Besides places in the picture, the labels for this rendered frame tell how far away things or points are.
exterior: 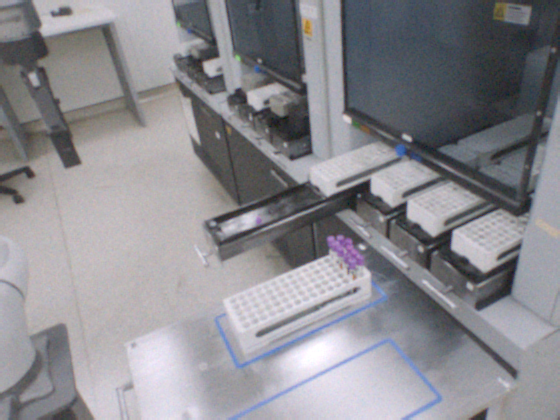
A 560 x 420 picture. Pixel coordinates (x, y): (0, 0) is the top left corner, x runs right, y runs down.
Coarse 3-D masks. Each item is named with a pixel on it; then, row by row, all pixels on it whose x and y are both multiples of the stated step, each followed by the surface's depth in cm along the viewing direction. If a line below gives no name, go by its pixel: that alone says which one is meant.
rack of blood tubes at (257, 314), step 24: (312, 264) 99; (264, 288) 97; (288, 288) 95; (312, 288) 94; (336, 288) 93; (360, 288) 95; (240, 312) 92; (264, 312) 90; (288, 312) 89; (312, 312) 96; (240, 336) 87; (264, 336) 90
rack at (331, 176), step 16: (384, 144) 143; (336, 160) 139; (352, 160) 137; (368, 160) 136; (384, 160) 135; (400, 160) 142; (320, 176) 132; (336, 176) 131; (352, 176) 140; (368, 176) 136
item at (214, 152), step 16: (208, 0) 270; (224, 32) 210; (224, 48) 215; (224, 64) 223; (176, 80) 289; (192, 96) 266; (208, 96) 236; (224, 96) 229; (208, 112) 249; (208, 128) 260; (224, 128) 233; (192, 144) 318; (208, 144) 274; (224, 144) 241; (208, 160) 290; (224, 160) 253; (224, 176) 267
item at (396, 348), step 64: (192, 320) 99; (320, 320) 94; (384, 320) 92; (448, 320) 91; (128, 384) 92; (192, 384) 86; (256, 384) 84; (320, 384) 83; (384, 384) 81; (448, 384) 80; (512, 384) 78
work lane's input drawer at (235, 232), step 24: (288, 192) 138; (312, 192) 136; (360, 192) 135; (240, 216) 131; (264, 216) 130; (288, 216) 128; (312, 216) 130; (216, 240) 122; (240, 240) 122; (264, 240) 126
